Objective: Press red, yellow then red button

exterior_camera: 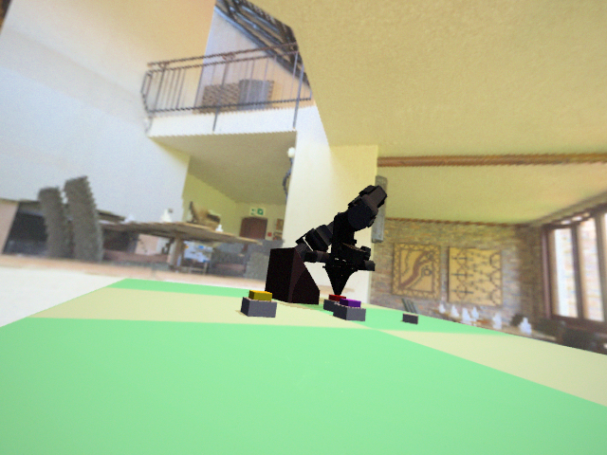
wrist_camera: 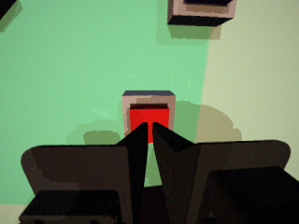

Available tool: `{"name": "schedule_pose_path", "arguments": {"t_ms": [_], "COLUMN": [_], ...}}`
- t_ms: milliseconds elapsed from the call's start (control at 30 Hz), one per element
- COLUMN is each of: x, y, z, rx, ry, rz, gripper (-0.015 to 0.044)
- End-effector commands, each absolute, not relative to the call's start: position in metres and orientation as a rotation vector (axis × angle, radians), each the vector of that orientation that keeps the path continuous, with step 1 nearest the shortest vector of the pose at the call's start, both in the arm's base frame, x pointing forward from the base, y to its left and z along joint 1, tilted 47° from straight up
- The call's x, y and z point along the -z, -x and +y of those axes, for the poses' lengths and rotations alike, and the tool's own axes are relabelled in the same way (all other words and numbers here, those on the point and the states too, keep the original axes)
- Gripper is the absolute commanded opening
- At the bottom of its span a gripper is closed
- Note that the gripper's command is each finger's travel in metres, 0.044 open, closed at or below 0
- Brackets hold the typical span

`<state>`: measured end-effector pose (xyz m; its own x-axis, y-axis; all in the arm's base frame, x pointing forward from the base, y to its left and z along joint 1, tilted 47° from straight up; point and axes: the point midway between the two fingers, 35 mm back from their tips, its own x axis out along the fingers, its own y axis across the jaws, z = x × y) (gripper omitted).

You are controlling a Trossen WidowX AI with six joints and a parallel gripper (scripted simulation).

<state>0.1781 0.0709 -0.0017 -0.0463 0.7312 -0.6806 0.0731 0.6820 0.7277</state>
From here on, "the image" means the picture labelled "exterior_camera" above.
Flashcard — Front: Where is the magenta button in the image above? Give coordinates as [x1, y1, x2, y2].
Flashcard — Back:
[333, 299, 366, 321]

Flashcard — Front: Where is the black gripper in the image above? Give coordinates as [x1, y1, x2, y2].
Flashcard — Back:
[304, 233, 375, 296]

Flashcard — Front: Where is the tan cube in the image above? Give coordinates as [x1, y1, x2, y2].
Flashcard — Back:
[403, 313, 419, 325]

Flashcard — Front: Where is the yellow button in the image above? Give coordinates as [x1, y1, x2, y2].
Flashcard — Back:
[241, 290, 277, 318]

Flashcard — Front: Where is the red button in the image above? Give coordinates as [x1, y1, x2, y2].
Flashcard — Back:
[323, 295, 346, 312]

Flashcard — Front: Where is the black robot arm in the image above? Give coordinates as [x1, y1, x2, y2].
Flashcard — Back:
[295, 185, 388, 264]

